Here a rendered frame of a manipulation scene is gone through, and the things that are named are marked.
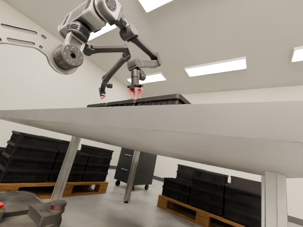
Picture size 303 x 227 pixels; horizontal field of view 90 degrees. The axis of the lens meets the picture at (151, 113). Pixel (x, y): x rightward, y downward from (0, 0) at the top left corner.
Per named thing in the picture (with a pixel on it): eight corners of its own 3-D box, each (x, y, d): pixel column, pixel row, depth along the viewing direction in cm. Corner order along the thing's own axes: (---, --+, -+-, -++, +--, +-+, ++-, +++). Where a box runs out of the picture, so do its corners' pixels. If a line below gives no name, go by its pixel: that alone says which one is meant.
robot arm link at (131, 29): (152, 57, 145) (161, 53, 140) (153, 70, 142) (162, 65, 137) (118, 28, 108) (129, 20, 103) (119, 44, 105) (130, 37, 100)
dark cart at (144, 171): (129, 192, 243) (141, 138, 268) (111, 184, 269) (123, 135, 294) (150, 190, 291) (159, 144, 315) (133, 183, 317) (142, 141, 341)
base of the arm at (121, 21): (108, 24, 100) (113, 11, 103) (117, 34, 106) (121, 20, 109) (117, 20, 95) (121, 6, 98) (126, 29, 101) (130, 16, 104)
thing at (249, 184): (265, 220, 196) (265, 183, 208) (266, 225, 173) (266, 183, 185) (231, 208, 219) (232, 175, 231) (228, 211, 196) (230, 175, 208)
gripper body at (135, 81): (133, 89, 109) (133, 79, 110) (144, 87, 102) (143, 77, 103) (126, 88, 104) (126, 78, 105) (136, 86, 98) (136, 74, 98)
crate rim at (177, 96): (178, 97, 70) (179, 93, 70) (134, 102, 89) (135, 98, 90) (208, 122, 98) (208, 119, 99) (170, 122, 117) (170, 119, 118)
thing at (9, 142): (-3, 183, 129) (20, 132, 141) (-9, 174, 146) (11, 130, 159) (48, 182, 160) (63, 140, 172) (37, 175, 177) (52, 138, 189)
